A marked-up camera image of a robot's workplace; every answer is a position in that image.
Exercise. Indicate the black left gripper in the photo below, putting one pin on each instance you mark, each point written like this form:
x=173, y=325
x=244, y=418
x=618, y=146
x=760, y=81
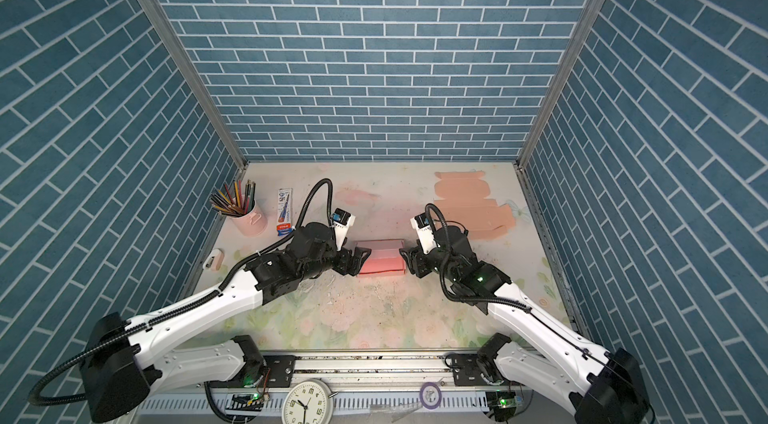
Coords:
x=357, y=262

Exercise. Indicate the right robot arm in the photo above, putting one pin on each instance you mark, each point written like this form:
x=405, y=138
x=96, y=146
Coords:
x=591, y=383

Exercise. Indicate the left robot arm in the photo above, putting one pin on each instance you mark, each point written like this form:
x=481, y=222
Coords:
x=142, y=356

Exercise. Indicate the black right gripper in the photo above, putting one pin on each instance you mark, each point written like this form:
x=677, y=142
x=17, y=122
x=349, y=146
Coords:
x=415, y=261

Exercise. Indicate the purple tape roll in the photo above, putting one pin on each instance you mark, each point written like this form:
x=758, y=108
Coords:
x=430, y=396

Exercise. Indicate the bundle of coloured pencils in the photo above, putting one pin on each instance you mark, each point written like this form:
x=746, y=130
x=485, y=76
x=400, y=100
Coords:
x=235, y=200

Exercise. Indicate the pink metal pencil bucket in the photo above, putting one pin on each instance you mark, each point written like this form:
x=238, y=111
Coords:
x=251, y=224

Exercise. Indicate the white round object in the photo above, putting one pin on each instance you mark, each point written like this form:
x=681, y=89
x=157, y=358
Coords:
x=214, y=260

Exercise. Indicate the white wall clock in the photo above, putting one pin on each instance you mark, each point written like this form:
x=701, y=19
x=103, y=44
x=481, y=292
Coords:
x=309, y=402

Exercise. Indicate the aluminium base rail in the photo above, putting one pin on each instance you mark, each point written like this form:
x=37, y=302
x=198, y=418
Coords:
x=361, y=383

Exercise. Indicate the white blue pencil box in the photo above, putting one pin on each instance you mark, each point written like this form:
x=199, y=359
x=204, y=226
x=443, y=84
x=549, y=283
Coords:
x=284, y=222

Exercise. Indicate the tan flat cardboard box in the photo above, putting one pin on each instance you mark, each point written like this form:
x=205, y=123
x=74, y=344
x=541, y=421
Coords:
x=465, y=198

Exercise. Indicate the pink cardboard box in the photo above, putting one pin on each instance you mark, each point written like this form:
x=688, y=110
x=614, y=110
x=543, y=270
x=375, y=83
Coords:
x=384, y=260

